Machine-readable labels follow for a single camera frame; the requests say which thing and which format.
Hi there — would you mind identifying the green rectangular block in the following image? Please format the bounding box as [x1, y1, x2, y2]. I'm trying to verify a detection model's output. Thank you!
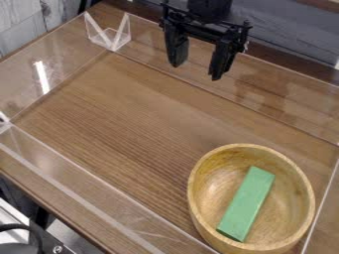
[217, 166, 276, 242]

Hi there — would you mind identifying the clear acrylic tray wall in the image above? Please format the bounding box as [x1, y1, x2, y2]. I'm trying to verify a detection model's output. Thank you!
[0, 4, 339, 254]

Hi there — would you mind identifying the black cable bottom left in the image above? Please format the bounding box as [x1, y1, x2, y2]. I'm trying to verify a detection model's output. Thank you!
[0, 223, 46, 254]

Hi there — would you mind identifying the brown wooden bowl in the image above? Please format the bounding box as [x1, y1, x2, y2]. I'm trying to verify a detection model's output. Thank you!
[187, 144, 316, 254]

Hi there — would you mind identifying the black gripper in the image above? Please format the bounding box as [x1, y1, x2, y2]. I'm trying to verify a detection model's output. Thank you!
[159, 0, 253, 80]

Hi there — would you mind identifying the clear acrylic corner bracket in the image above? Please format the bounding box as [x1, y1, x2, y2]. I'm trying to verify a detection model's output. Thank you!
[85, 13, 131, 52]

